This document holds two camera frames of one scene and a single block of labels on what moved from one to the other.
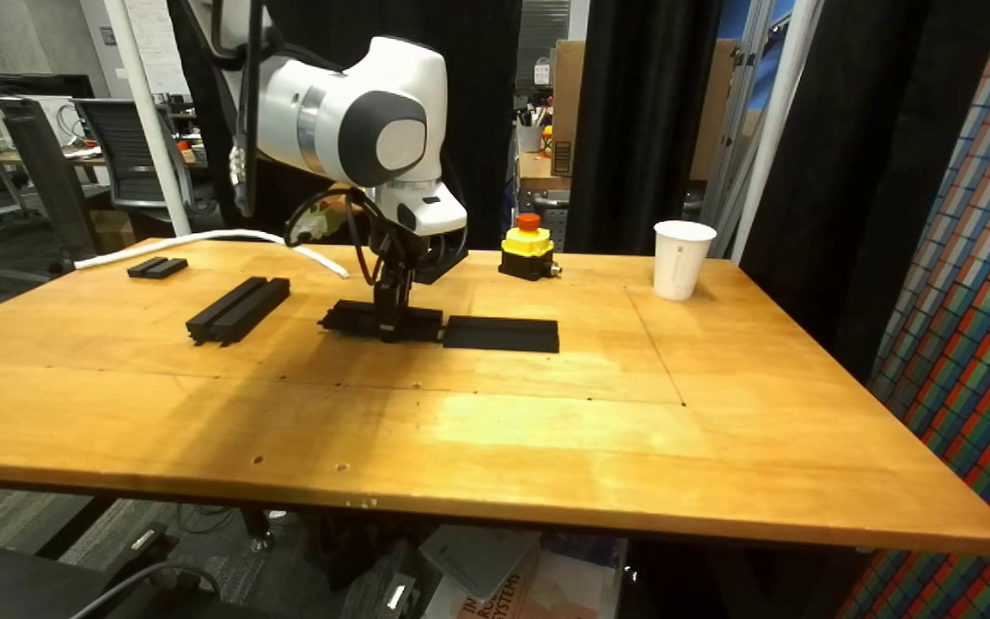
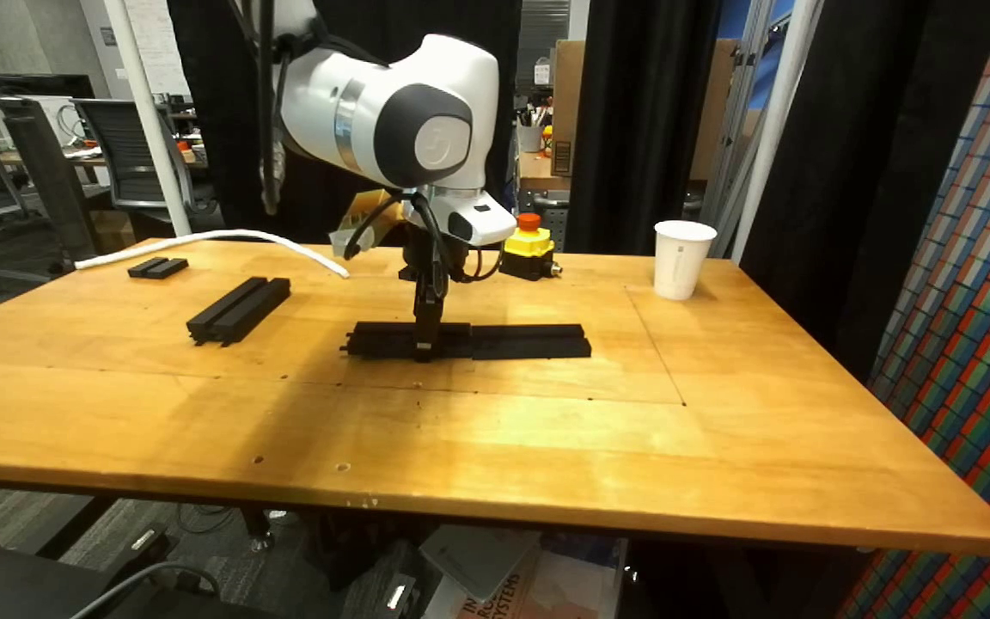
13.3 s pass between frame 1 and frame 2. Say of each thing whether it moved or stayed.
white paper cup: stayed
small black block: stayed
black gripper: moved
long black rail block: stayed
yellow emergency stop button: stayed
